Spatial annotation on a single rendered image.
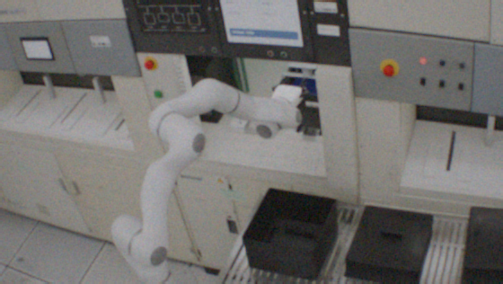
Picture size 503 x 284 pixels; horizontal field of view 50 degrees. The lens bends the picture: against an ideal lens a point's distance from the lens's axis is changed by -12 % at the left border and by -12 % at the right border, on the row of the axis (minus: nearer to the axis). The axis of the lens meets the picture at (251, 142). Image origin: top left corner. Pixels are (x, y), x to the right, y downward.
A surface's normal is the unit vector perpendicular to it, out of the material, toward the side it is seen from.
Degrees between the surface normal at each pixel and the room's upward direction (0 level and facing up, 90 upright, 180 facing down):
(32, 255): 0
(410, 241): 0
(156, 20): 90
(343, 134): 90
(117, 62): 90
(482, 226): 0
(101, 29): 90
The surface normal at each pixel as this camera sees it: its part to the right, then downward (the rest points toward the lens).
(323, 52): -0.36, 0.63
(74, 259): -0.15, -0.77
